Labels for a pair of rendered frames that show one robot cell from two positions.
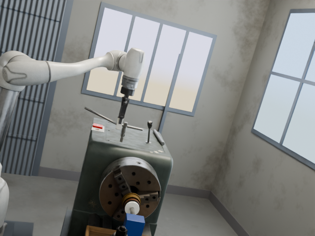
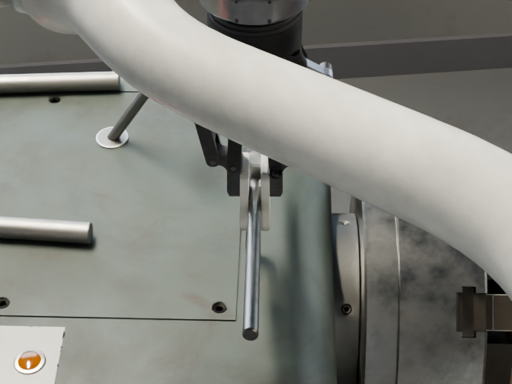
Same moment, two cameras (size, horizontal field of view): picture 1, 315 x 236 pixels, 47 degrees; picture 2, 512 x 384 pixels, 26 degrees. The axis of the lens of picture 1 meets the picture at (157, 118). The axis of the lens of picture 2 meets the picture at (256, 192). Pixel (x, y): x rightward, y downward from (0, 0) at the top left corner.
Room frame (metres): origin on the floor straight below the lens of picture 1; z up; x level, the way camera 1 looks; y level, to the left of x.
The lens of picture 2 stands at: (1.77, 0.90, 2.05)
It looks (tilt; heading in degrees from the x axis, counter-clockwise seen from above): 43 degrees down; 282
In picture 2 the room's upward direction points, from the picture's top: straight up
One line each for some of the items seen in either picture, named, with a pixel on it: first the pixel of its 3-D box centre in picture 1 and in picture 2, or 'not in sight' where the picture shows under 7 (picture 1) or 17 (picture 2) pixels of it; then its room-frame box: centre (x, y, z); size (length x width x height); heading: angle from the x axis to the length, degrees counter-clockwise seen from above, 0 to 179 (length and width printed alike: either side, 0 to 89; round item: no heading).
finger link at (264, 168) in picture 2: (119, 123); (265, 192); (1.91, 0.19, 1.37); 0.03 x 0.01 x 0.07; 100
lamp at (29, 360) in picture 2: not in sight; (30, 362); (2.10, 0.33, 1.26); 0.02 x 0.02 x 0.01
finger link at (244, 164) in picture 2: not in sight; (244, 192); (1.93, 0.19, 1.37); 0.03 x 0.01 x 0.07; 100
